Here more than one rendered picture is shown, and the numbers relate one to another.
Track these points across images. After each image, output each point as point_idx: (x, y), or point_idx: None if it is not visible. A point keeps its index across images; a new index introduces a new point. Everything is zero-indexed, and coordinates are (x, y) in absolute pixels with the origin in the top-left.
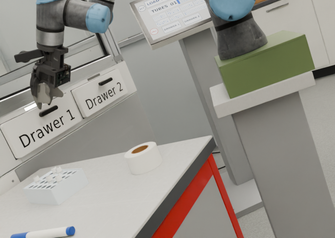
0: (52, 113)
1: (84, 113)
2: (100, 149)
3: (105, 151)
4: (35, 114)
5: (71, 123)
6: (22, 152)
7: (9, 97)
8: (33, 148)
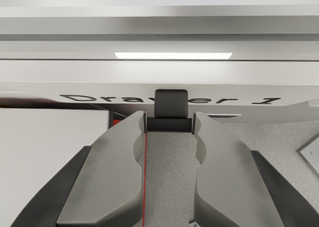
0: (208, 93)
1: (316, 104)
2: (266, 106)
3: (270, 108)
4: (138, 88)
5: (244, 104)
6: (70, 101)
7: (19, 11)
8: (102, 102)
